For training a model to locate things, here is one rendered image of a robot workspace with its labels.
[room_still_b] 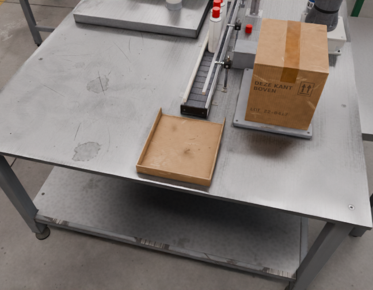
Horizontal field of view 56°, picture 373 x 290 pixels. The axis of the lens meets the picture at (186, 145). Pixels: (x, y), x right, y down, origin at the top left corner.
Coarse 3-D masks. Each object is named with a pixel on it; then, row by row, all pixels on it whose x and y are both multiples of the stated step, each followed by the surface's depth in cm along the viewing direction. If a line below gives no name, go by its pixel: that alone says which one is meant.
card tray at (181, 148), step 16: (160, 112) 138; (160, 128) 135; (176, 128) 135; (192, 128) 135; (208, 128) 135; (144, 144) 125; (160, 144) 129; (176, 144) 129; (192, 144) 129; (208, 144) 129; (144, 160) 125; (160, 160) 125; (176, 160) 125; (192, 160) 125; (208, 160) 125; (160, 176) 120; (176, 176) 118; (192, 176) 116; (208, 176) 120
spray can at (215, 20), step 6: (216, 12) 145; (210, 18) 149; (216, 18) 147; (210, 24) 150; (216, 24) 149; (210, 30) 152; (216, 30) 151; (210, 36) 154; (216, 36) 153; (210, 42) 156; (216, 42) 155; (210, 48) 158
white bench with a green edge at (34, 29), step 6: (24, 0) 284; (24, 6) 288; (24, 12) 292; (30, 12) 293; (30, 18) 296; (30, 24) 300; (36, 30) 306; (42, 30) 304; (48, 30) 303; (36, 36) 309; (36, 42) 313
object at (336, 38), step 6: (300, 18) 177; (342, 24) 169; (336, 30) 166; (342, 30) 166; (330, 36) 163; (336, 36) 163; (342, 36) 162; (330, 42) 164; (336, 42) 163; (342, 42) 163; (330, 48) 166; (336, 48) 166; (336, 54) 167
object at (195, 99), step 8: (232, 16) 182; (224, 32) 171; (224, 40) 167; (208, 56) 158; (200, 64) 154; (208, 64) 154; (216, 64) 154; (200, 72) 150; (200, 80) 147; (192, 88) 144; (200, 88) 144; (208, 88) 144; (192, 96) 140; (200, 96) 140; (184, 104) 137; (192, 104) 137; (200, 104) 137
